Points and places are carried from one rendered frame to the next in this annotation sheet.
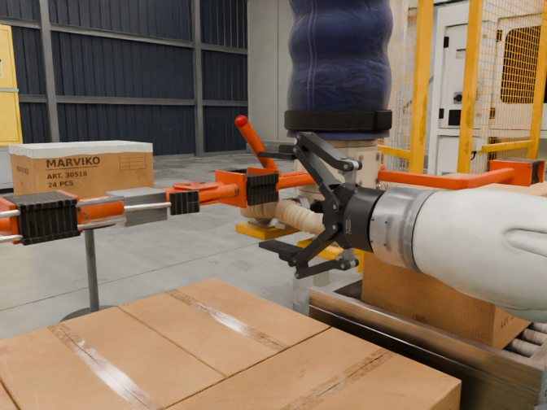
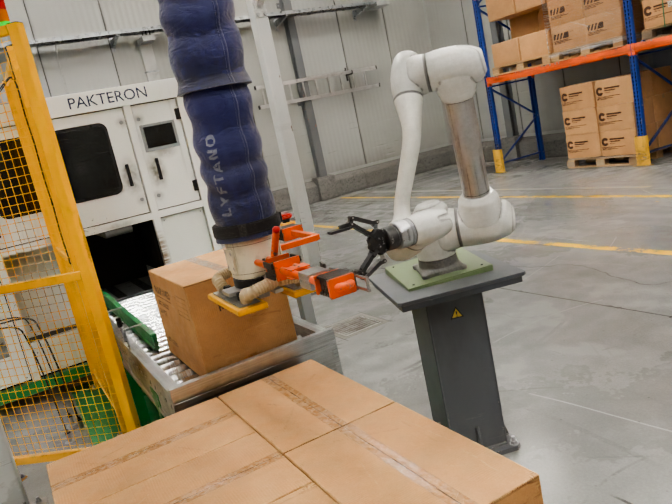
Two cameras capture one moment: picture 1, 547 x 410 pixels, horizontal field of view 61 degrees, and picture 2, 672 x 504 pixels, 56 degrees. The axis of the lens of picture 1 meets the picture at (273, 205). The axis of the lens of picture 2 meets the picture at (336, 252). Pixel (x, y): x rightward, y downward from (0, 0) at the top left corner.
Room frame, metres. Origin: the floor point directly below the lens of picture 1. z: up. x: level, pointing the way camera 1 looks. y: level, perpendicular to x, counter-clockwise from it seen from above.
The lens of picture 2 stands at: (0.12, 1.79, 1.42)
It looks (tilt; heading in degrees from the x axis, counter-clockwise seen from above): 11 degrees down; 287
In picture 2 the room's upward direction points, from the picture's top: 12 degrees counter-clockwise
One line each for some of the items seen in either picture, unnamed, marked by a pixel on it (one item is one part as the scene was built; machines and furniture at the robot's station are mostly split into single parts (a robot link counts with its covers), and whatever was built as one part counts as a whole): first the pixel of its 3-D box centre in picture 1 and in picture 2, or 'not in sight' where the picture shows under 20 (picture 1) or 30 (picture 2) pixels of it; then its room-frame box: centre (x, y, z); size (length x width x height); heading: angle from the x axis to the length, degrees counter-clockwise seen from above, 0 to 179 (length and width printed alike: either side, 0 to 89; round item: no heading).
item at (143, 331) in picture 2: not in sight; (117, 316); (2.45, -1.28, 0.60); 1.60 x 0.10 x 0.09; 134
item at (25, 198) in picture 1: (39, 215); (334, 283); (0.60, 0.31, 1.04); 0.08 x 0.07 x 0.05; 132
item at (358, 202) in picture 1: (356, 216); (381, 240); (0.55, -0.10, 1.04); 0.09 x 0.07 x 0.08; 42
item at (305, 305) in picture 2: not in sight; (308, 317); (1.24, -1.13, 0.50); 0.07 x 0.07 x 1.00; 44
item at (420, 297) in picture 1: (469, 246); (220, 308); (1.43, -0.63, 0.75); 0.60 x 0.40 x 0.40; 134
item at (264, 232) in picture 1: (304, 213); (235, 296); (1.07, -0.07, 0.94); 0.34 x 0.10 x 0.05; 132
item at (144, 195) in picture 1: (136, 206); (314, 278); (0.68, 0.21, 1.03); 0.07 x 0.07 x 0.04; 42
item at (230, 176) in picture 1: (247, 185); (283, 266); (0.83, 0.05, 1.04); 0.10 x 0.08 x 0.06; 42
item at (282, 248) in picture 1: (281, 247); not in sight; (0.65, -0.01, 0.98); 0.07 x 0.03 x 0.01; 42
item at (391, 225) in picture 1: (409, 227); (401, 234); (0.50, -0.15, 1.04); 0.09 x 0.06 x 0.09; 132
